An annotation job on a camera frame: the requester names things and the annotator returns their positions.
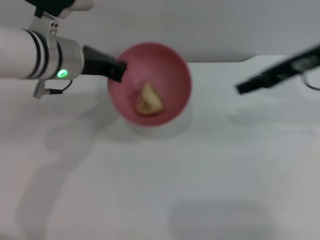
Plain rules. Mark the pink plastic bowl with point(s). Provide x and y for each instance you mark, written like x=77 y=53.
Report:
x=170 y=65

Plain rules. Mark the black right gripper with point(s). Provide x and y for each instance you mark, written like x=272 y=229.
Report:
x=292 y=66

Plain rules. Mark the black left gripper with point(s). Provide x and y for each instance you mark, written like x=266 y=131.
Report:
x=96 y=63

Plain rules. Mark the beige egg yolk pastry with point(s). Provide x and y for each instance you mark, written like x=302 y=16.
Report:
x=150 y=102

